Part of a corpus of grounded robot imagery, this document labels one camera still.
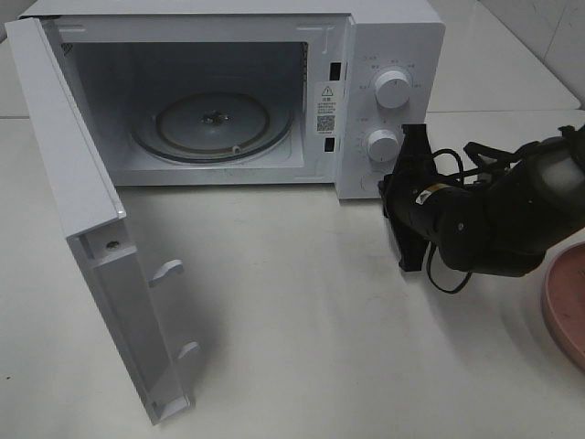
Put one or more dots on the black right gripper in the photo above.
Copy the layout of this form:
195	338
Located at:
411	206

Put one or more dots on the round white door button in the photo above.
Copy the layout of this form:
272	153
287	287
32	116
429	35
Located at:
369	184

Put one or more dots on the pink round plate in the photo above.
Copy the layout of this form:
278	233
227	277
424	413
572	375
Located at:
562	302

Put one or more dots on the white microwave door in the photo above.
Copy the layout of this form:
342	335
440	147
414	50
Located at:
93	218

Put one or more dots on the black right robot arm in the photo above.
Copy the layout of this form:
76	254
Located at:
499	217

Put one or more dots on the lower white dial knob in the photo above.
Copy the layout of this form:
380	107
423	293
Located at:
382	146

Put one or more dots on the white dial knob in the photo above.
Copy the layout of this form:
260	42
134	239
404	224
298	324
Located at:
382	146
392	88

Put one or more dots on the upper white dial knob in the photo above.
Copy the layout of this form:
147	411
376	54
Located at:
392	88

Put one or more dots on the white warning label sticker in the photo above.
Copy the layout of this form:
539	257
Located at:
325	107

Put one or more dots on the glass microwave turntable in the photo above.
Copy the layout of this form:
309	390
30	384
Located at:
213	127

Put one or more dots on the white microwave oven body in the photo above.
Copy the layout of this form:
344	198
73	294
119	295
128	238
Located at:
136	56

